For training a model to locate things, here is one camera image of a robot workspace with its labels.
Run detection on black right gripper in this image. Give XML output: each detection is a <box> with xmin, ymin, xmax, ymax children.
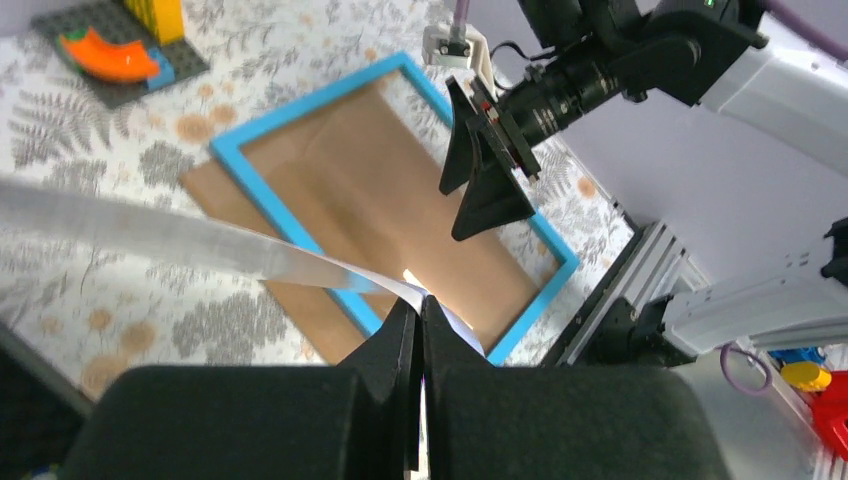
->
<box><xmin>439</xmin><ymin>39</ymin><xmax>701</xmax><ymax>241</ymax></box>

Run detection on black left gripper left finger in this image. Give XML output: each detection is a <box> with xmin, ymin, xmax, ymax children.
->
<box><xmin>61</xmin><ymin>302</ymin><xmax>419</xmax><ymax>479</ymax></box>

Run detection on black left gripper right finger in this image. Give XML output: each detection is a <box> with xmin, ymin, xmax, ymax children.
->
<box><xmin>421</xmin><ymin>296</ymin><xmax>730</xmax><ymax>479</ymax></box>

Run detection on blue wooden picture frame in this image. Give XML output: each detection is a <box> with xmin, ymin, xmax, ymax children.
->
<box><xmin>210</xmin><ymin>52</ymin><xmax>579</xmax><ymax>365</ymax></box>

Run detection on hot air balloon photo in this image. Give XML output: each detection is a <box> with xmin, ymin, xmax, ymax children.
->
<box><xmin>0</xmin><ymin>178</ymin><xmax>488</xmax><ymax>359</ymax></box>

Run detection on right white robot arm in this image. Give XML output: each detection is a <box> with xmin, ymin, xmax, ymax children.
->
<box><xmin>439</xmin><ymin>1</ymin><xmax>847</xmax><ymax>364</ymax></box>

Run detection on floral patterned table mat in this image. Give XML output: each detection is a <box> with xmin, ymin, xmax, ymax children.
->
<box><xmin>0</xmin><ymin>0</ymin><xmax>643</xmax><ymax>403</ymax></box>

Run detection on yellow and red toys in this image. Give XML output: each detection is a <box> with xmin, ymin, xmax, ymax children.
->
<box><xmin>768</xmin><ymin>344</ymin><xmax>847</xmax><ymax>478</ymax></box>

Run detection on blue toy block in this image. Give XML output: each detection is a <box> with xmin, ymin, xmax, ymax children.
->
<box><xmin>146</xmin><ymin>47</ymin><xmax>176</xmax><ymax>91</ymax></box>

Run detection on yellow toy block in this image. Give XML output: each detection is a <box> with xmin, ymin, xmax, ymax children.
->
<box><xmin>123</xmin><ymin>0</ymin><xmax>185</xmax><ymax>45</ymax></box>

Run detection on grey toy baseplate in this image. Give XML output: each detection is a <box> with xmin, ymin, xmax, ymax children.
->
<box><xmin>31</xmin><ymin>1</ymin><xmax>209</xmax><ymax>109</ymax></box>

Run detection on orange curved toy block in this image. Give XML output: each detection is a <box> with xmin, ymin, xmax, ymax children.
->
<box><xmin>57</xmin><ymin>26</ymin><xmax>159</xmax><ymax>84</ymax></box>

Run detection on brown frame backing board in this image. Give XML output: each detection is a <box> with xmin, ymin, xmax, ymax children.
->
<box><xmin>181</xmin><ymin>72</ymin><xmax>559</xmax><ymax>355</ymax></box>

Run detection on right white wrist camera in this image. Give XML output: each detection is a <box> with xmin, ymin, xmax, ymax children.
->
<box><xmin>422</xmin><ymin>24</ymin><xmax>496</xmax><ymax>95</ymax></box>

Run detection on black mounting base rail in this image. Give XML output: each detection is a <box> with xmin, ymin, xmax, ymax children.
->
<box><xmin>539</xmin><ymin>222</ymin><xmax>705</xmax><ymax>368</ymax></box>

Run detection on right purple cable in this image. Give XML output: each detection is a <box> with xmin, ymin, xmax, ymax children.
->
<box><xmin>451</xmin><ymin>0</ymin><xmax>848</xmax><ymax>399</ymax></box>

